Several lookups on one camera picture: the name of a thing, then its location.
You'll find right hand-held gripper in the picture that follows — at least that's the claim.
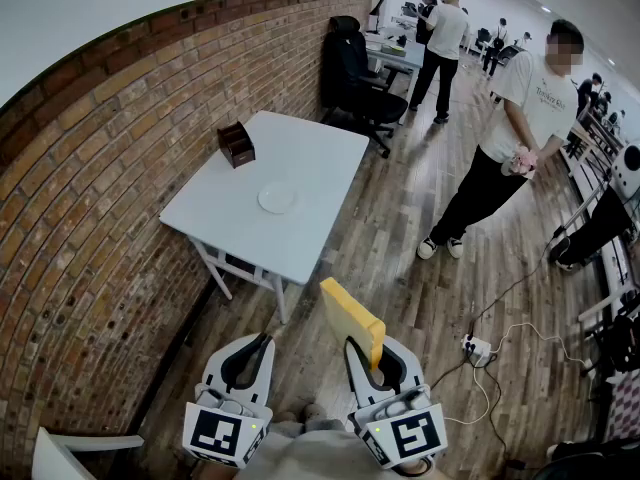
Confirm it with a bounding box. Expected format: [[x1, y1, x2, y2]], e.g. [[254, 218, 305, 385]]
[[343, 336, 449, 470]]

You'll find black bag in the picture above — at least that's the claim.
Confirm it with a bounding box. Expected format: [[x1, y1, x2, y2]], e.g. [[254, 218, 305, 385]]
[[584, 312, 640, 374]]

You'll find pink plush item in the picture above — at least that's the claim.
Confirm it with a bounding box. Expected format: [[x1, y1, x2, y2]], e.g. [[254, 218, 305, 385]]
[[509, 143, 539, 174]]

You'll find white metal rack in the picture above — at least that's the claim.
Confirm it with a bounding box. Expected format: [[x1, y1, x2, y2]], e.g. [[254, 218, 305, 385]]
[[559, 117, 640, 329]]

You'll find person's grey shirt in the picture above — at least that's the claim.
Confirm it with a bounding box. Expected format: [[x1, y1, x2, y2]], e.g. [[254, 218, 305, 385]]
[[234, 417, 446, 480]]

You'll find white round device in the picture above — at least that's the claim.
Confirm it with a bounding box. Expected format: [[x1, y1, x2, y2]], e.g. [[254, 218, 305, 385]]
[[610, 142, 640, 197]]

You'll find white power strip with cable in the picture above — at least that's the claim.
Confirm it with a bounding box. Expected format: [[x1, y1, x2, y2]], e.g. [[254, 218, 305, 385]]
[[442, 321, 594, 427]]

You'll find black cable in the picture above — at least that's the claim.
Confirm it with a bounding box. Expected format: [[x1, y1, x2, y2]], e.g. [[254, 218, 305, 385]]
[[467, 225, 566, 337]]

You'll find black office chair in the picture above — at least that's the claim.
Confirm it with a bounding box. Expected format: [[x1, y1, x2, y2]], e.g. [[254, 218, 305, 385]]
[[319, 15, 409, 159]]

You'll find dark wooden organizer box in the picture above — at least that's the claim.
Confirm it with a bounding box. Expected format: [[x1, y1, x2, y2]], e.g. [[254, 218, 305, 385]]
[[216, 121, 257, 170]]

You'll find white chair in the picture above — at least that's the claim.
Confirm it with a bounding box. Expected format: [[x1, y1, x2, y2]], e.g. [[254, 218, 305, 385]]
[[30, 426, 145, 480]]

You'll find white round plate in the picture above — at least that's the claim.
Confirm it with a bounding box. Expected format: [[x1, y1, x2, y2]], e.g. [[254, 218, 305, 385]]
[[257, 181, 298, 214]]

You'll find white background desk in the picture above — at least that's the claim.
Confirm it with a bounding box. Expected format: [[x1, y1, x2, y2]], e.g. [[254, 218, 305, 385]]
[[364, 30, 426, 94]]

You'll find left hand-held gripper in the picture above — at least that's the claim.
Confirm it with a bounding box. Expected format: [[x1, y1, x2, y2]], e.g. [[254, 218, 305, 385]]
[[182, 333, 276, 469]]

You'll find yellow sponge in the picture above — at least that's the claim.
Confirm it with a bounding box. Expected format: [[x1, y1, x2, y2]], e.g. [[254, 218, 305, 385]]
[[319, 276, 387, 372]]

